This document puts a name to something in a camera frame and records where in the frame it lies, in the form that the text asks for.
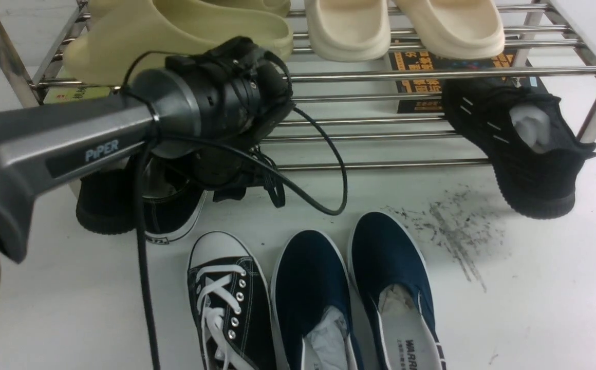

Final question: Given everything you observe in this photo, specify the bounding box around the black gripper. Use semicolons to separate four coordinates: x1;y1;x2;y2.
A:
164;36;295;202

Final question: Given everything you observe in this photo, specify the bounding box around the black canvas lace sneaker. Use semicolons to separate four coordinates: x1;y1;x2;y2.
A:
186;231;277;369
142;157;207;245

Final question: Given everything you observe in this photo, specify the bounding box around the silver metal shoe rack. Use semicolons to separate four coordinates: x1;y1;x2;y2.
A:
0;0;596;198

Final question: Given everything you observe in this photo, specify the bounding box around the navy slip-on shoe left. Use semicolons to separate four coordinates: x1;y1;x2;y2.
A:
270;230;364;369

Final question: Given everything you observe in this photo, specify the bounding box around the navy slip-on shoe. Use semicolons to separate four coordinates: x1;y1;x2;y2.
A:
270;230;364;369
347;211;448;369

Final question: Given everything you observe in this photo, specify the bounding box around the navy slip-on shoe right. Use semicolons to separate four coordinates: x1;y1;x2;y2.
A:
347;211;448;369

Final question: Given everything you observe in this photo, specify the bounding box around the cream foam slipper left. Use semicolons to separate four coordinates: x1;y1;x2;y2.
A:
304;1;392;62

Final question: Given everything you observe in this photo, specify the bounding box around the cream foam slipper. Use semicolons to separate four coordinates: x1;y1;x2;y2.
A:
394;1;506;60
304;1;392;62

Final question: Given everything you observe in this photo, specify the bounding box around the olive green foam slipper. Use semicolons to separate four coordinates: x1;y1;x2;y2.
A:
63;1;293;86

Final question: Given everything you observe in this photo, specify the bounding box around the black knit sneaker left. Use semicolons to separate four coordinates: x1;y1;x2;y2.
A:
76;169;134;235

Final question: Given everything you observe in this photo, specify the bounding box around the black knit sneaker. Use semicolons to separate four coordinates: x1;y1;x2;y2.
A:
441;78;596;219
76;169;134;235

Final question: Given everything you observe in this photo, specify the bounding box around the black orange book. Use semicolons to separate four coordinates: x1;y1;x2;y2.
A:
384;48;519;114

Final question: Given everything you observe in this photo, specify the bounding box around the yellow blue book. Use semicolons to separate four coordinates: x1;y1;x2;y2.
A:
44;86;111;105

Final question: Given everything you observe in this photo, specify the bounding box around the cream foam slipper right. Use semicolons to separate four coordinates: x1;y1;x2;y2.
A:
394;1;506;60

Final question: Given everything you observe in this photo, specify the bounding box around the black knit sneaker right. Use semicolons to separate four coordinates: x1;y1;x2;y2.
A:
441;78;596;219

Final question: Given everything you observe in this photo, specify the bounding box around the black cable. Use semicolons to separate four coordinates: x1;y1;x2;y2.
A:
118;49;348;370

